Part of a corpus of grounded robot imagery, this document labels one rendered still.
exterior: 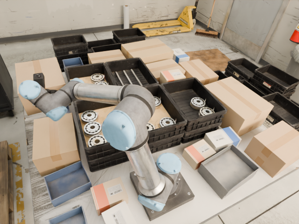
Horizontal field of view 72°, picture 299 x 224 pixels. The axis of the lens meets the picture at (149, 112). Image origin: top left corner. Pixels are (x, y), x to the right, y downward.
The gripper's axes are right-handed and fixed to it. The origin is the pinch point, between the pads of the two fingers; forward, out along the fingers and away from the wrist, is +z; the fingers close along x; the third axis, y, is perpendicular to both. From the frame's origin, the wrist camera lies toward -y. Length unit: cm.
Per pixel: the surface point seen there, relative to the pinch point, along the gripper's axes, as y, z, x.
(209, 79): 3, 26, 119
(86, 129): 23.1, 3.1, 17.0
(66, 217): 62, -16, 1
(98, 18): -179, 286, 71
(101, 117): 17.3, 13.1, 27.0
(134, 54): -33, 53, 67
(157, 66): -16, 43, 83
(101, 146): 32.2, -15.5, 23.2
